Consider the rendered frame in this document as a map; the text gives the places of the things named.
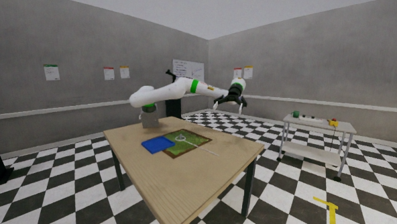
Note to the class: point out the blue tray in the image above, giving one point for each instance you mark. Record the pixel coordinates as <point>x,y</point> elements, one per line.
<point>157,144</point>

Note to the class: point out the green grass mat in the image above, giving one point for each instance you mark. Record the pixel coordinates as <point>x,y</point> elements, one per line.
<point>182,147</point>

